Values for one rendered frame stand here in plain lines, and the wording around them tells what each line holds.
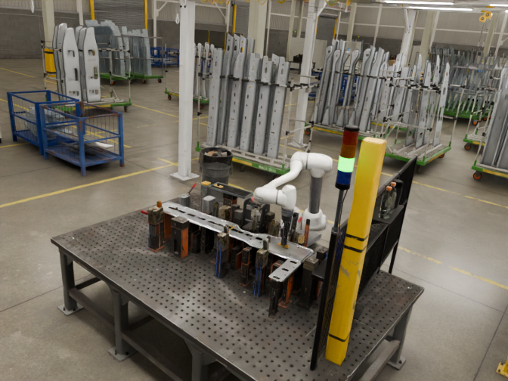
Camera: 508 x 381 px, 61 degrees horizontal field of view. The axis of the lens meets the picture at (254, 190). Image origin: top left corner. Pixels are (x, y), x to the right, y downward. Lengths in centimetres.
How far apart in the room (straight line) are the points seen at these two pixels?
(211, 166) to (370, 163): 420
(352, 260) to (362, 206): 30
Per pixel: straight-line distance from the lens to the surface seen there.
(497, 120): 937
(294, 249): 309
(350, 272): 233
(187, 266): 338
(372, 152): 208
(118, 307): 342
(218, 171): 613
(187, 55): 687
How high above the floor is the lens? 246
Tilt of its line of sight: 21 degrees down
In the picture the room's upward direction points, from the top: 5 degrees clockwise
